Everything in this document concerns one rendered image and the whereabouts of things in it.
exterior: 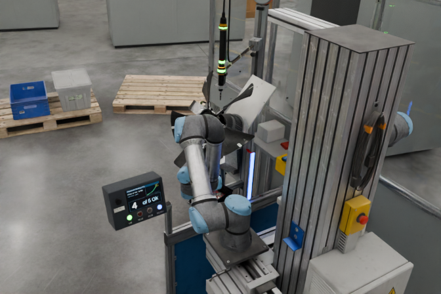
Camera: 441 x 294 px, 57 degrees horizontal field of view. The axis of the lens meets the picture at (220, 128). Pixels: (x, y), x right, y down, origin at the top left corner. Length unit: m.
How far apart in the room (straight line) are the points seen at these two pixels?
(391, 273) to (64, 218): 2.79
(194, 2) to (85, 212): 5.12
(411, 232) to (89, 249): 2.30
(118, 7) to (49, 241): 5.04
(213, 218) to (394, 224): 1.31
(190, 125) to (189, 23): 6.23
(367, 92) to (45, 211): 3.13
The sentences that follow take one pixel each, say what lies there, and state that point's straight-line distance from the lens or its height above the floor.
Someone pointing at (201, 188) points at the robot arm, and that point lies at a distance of 1.77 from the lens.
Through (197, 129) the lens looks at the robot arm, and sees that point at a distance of 1.84.
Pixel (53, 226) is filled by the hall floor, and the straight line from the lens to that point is 3.74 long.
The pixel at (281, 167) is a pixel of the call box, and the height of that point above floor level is 1.03.
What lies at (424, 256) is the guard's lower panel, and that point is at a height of 0.69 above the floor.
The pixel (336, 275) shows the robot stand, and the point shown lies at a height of 1.23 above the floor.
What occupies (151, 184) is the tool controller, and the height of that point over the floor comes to 1.24.
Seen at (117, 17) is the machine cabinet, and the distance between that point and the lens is 7.77.
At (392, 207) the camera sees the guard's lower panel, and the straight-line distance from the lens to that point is 2.65.
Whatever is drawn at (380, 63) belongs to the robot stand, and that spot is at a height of 1.98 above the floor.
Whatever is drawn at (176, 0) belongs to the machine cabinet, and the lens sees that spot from 7.85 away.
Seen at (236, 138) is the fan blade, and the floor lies 1.19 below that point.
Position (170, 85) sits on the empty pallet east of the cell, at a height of 0.14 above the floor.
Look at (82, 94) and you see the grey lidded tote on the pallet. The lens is 5.14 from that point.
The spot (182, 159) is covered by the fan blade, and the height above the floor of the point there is 0.99.
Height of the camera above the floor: 2.38
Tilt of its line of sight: 29 degrees down
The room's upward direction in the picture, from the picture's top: 2 degrees clockwise
